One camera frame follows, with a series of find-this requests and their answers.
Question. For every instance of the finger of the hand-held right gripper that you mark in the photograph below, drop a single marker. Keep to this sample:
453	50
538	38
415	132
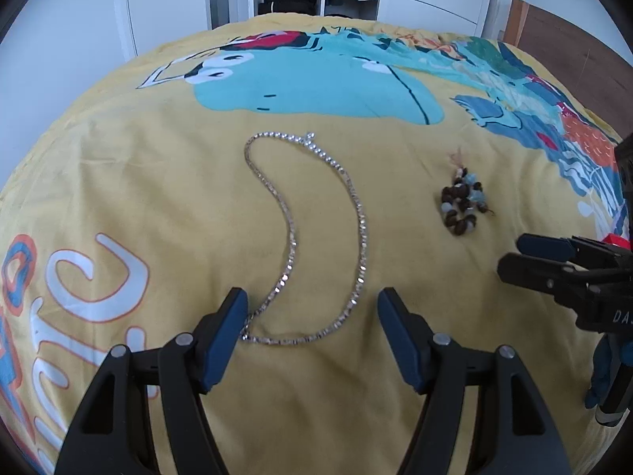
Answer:
544	246
534	274

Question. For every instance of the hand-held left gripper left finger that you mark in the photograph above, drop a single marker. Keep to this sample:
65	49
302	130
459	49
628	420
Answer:
225	341

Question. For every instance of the white door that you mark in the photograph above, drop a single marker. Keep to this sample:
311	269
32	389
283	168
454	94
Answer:
163	5

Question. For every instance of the wooden headboard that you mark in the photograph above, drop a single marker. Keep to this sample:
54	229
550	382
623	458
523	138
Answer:
559	44

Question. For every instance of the yellow printed blanket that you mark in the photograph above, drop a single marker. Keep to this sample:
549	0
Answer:
148	183

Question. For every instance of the black folded clothes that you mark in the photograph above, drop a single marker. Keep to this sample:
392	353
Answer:
289	2

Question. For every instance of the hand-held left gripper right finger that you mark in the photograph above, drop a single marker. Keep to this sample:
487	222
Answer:
400	344

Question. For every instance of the red box with white inside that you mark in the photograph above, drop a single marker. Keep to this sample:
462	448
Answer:
618	240

